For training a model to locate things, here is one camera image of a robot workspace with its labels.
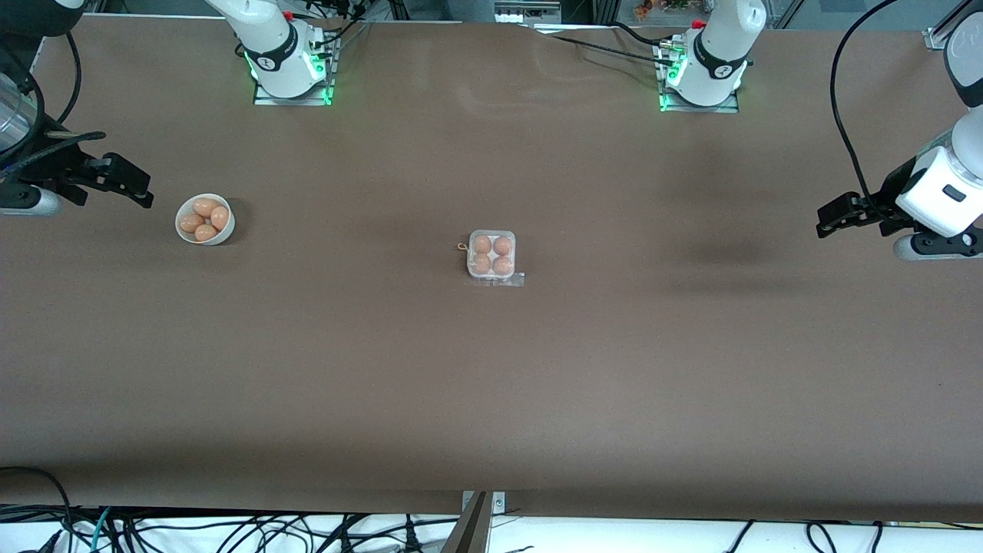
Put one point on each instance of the brown egg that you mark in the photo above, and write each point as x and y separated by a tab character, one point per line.
205	233
205	207
220	218
502	245
502	265
481	263
191	223
481	244

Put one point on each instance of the white round bowl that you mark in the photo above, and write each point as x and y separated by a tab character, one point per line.
225	236

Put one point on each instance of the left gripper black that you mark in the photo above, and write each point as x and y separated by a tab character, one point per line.
891	192

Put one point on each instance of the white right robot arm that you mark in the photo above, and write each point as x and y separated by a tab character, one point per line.
276	54

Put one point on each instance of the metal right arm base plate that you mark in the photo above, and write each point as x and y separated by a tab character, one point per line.
265	96

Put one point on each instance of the blue grey fabric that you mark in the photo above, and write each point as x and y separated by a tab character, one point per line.
470	9

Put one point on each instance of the clear tape strip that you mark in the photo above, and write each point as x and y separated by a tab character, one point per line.
516	280

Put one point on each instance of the metal table edge bracket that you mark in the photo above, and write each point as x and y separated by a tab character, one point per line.
499	503

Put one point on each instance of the small orange object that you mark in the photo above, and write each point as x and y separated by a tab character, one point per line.
643	9

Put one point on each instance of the clear plastic egg box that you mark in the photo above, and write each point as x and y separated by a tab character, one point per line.
492	233

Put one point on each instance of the metal table corner bracket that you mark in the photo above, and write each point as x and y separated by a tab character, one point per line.
938	40

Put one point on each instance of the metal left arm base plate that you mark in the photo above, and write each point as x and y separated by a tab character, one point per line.
729	107

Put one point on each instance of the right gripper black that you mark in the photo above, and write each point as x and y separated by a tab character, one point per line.
40	163

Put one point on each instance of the white power strip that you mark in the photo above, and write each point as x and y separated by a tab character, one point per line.
526	14

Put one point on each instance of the grey metal pole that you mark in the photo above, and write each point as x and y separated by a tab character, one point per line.
468	530

